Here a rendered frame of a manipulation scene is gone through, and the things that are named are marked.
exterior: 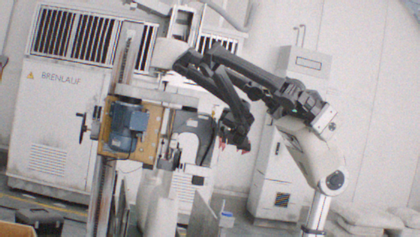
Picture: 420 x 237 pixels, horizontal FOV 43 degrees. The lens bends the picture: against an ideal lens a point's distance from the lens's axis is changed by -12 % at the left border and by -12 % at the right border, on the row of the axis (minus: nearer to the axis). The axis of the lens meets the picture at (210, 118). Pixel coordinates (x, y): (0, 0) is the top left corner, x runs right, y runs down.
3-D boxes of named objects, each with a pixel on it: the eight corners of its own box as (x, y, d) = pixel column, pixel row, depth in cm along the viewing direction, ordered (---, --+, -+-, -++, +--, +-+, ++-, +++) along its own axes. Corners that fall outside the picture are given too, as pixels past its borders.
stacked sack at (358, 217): (405, 232, 524) (409, 218, 523) (352, 227, 513) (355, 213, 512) (388, 223, 566) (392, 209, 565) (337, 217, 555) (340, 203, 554)
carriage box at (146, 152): (154, 165, 312) (166, 107, 311) (94, 153, 307) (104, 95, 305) (151, 158, 337) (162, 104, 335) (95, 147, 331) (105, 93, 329)
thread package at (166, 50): (183, 74, 292) (190, 40, 291) (150, 68, 289) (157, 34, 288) (179, 74, 308) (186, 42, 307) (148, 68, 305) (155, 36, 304)
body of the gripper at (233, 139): (226, 134, 282) (231, 125, 277) (247, 139, 284) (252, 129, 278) (226, 145, 278) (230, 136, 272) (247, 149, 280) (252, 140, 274)
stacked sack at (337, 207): (388, 224, 562) (391, 211, 561) (334, 217, 553) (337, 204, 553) (373, 215, 605) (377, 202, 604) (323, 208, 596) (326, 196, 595)
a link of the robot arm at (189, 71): (176, 61, 280) (181, 54, 290) (170, 70, 283) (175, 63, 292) (251, 112, 285) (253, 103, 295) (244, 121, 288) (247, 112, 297)
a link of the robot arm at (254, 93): (181, 46, 277) (185, 40, 286) (169, 70, 283) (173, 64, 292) (265, 91, 280) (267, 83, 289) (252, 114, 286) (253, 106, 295)
